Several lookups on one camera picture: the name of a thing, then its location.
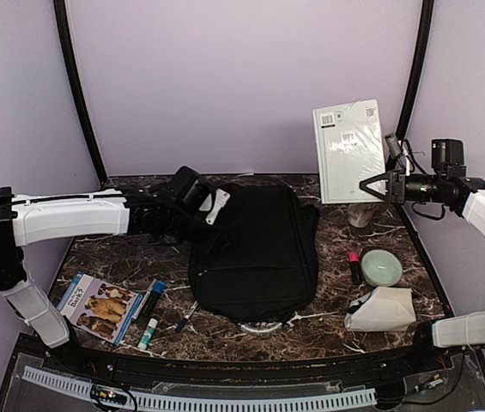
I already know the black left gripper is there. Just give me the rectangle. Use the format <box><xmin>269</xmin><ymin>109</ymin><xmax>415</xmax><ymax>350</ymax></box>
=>
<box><xmin>165</xmin><ymin>209</ymin><xmax>233</xmax><ymax>258</ymax></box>

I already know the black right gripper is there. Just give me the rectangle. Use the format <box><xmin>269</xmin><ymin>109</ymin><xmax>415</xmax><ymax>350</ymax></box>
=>
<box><xmin>361</xmin><ymin>169</ymin><xmax>446</xmax><ymax>205</ymax></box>

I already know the pale green shrink-wrapped book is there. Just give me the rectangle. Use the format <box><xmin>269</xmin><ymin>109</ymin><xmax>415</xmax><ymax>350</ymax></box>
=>
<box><xmin>312</xmin><ymin>100</ymin><xmax>385</xmax><ymax>204</ymax></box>

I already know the black student backpack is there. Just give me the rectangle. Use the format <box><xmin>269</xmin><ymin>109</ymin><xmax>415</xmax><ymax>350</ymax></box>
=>
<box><xmin>188</xmin><ymin>184</ymin><xmax>320</xmax><ymax>323</ymax></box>

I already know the dog picture book Bark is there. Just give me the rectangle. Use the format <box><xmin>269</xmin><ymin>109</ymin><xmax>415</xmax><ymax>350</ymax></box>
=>
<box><xmin>57</xmin><ymin>272</ymin><xmax>142</xmax><ymax>346</ymax></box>

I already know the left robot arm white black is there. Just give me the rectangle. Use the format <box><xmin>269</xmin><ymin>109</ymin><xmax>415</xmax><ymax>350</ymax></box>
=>
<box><xmin>0</xmin><ymin>186</ymin><xmax>231</xmax><ymax>374</ymax></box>

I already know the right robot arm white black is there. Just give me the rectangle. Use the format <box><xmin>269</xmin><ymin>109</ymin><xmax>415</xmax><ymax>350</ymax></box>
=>
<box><xmin>359</xmin><ymin>171</ymin><xmax>485</xmax><ymax>373</ymax></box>

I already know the white paper tissue pack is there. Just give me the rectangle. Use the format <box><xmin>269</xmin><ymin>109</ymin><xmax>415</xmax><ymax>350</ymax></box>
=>
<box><xmin>344</xmin><ymin>287</ymin><xmax>416</xmax><ymax>332</ymax></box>

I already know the white ceramic mug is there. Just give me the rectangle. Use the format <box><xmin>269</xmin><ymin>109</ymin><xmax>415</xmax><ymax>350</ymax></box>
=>
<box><xmin>348</xmin><ymin>203</ymin><xmax>376</xmax><ymax>228</ymax></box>

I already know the black marker blue cap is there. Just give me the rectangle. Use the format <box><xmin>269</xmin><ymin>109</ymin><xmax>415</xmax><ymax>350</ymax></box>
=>
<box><xmin>140</xmin><ymin>281</ymin><xmax>167</xmax><ymax>318</ymax></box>

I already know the black marker pink cap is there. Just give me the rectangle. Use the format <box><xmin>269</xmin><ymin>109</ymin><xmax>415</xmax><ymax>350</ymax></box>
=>
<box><xmin>349</xmin><ymin>252</ymin><xmax>364</xmax><ymax>285</ymax></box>

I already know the pale green ceramic bowl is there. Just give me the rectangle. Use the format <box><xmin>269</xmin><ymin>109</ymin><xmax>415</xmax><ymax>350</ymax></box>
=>
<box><xmin>361</xmin><ymin>250</ymin><xmax>403</xmax><ymax>287</ymax></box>

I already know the white pen blue cap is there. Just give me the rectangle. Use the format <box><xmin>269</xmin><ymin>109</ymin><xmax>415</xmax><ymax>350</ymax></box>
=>
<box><xmin>175</xmin><ymin>301</ymin><xmax>198</xmax><ymax>333</ymax></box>

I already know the thin white pen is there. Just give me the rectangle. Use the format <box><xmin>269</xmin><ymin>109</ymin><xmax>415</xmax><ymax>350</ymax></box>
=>
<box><xmin>132</xmin><ymin>279</ymin><xmax>156</xmax><ymax>321</ymax></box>

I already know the white green glue stick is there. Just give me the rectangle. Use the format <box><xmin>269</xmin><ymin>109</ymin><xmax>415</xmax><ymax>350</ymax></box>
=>
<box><xmin>137</xmin><ymin>318</ymin><xmax>158</xmax><ymax>350</ymax></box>

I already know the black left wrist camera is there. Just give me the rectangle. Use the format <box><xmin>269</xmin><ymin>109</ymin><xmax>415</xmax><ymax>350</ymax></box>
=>
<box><xmin>167</xmin><ymin>166</ymin><xmax>231</xmax><ymax>226</ymax></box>

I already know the black right corner post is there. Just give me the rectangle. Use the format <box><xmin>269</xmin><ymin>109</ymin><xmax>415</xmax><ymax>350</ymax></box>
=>
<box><xmin>396</xmin><ymin>0</ymin><xmax>434</xmax><ymax>139</ymax></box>

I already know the black corner post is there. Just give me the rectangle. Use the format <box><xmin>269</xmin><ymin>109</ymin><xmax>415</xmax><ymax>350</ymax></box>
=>
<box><xmin>52</xmin><ymin>0</ymin><xmax>108</xmax><ymax>185</ymax></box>
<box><xmin>396</xmin><ymin>0</ymin><xmax>434</xmax><ymax>139</ymax></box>

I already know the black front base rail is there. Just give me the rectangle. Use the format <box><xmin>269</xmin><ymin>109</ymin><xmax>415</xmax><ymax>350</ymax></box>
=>
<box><xmin>9</xmin><ymin>330</ymin><xmax>479</xmax><ymax>387</ymax></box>

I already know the white slotted cable duct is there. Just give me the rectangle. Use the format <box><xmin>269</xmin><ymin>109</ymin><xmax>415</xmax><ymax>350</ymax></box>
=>
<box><xmin>21</xmin><ymin>367</ymin><xmax>377</xmax><ymax>411</ymax></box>

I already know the black left corner post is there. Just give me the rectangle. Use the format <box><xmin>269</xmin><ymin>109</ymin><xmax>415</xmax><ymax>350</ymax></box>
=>
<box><xmin>52</xmin><ymin>0</ymin><xmax>108</xmax><ymax>185</ymax></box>

